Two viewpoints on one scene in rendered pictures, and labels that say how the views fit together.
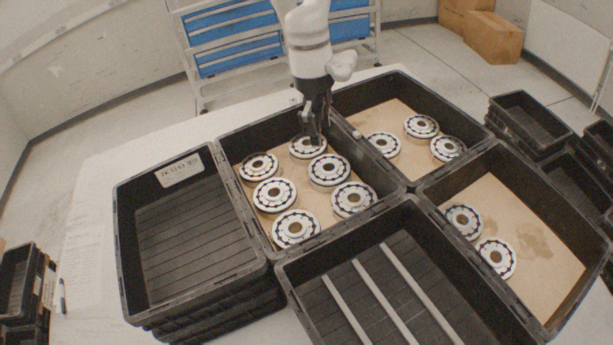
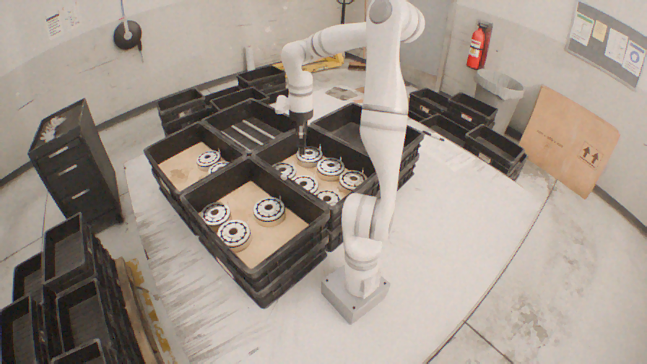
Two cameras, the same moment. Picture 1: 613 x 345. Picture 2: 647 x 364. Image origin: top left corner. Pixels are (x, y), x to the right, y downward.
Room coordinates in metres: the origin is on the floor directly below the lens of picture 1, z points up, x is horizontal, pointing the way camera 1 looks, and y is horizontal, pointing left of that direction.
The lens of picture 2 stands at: (1.23, -0.35, 1.55)
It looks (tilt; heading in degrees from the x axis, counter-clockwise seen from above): 41 degrees down; 152
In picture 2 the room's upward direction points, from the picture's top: 1 degrees clockwise
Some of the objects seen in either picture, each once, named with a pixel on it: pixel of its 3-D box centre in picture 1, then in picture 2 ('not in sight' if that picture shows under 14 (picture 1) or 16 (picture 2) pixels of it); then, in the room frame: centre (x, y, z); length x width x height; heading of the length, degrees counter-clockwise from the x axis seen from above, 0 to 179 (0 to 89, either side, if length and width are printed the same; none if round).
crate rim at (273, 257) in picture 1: (297, 163); (318, 162); (0.50, 0.02, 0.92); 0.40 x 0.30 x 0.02; 20
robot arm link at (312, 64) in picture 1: (320, 53); (294, 97); (0.49, -0.06, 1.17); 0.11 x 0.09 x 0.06; 65
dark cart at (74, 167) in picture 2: not in sight; (80, 170); (-0.82, -1.39, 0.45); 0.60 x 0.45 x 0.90; 10
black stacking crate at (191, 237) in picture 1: (182, 234); (366, 140); (0.40, 0.30, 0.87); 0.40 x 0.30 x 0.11; 20
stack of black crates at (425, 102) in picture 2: not in sight; (430, 113); (-0.42, 1.68, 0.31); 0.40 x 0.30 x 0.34; 11
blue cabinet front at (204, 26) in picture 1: (234, 35); not in sight; (2.38, 0.37, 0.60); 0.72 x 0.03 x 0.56; 100
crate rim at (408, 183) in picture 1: (403, 117); (249, 206); (0.60, -0.27, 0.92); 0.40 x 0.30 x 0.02; 20
